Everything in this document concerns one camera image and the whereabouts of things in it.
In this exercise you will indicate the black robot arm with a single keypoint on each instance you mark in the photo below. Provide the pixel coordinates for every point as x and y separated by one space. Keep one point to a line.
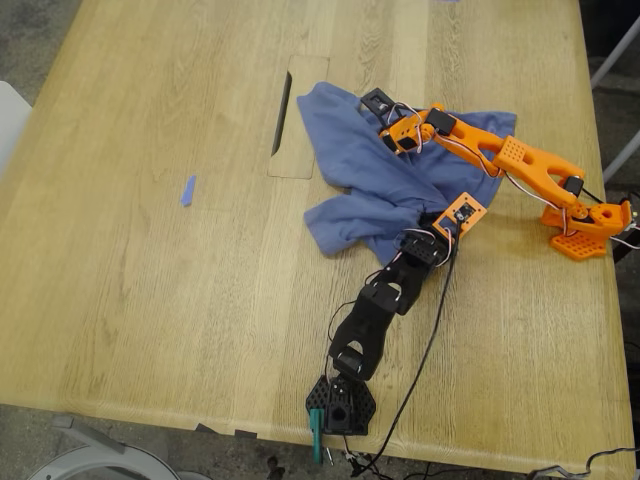
365 325

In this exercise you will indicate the white plastic chair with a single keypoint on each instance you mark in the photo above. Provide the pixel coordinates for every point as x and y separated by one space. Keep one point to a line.
10 115

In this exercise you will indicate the small blue tape piece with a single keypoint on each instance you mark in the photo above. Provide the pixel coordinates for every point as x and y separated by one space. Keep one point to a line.
188 192

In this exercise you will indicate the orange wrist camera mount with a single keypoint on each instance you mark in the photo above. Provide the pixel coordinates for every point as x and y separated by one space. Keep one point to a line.
462 212

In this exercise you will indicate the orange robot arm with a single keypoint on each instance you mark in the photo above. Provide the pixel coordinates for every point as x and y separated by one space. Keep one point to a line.
525 157

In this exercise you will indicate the small silver rod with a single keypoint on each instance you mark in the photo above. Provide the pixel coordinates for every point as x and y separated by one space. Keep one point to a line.
329 456

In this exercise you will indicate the white metal frame chair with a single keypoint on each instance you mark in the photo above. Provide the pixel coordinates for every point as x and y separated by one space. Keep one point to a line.
615 52

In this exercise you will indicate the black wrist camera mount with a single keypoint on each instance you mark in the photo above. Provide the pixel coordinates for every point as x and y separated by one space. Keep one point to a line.
377 100

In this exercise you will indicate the grey round chair frame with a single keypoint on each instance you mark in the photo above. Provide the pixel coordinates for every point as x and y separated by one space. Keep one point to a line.
90 434

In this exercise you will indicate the green clamp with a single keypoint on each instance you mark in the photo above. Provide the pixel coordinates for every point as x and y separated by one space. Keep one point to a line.
316 440

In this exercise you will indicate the blue printed T-shirt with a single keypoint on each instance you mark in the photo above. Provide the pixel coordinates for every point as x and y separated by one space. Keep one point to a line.
375 175

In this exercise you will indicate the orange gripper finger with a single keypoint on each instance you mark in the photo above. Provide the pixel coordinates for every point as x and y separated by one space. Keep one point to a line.
391 144

